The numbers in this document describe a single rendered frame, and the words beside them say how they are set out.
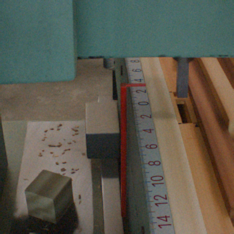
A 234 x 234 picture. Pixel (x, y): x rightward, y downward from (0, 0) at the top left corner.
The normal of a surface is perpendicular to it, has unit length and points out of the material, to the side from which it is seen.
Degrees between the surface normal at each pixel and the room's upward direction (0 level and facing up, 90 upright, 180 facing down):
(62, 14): 90
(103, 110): 0
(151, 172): 0
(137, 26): 90
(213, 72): 0
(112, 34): 90
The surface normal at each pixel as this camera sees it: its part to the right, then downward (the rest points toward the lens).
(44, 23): 0.05, 0.51
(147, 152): -0.01, -0.86
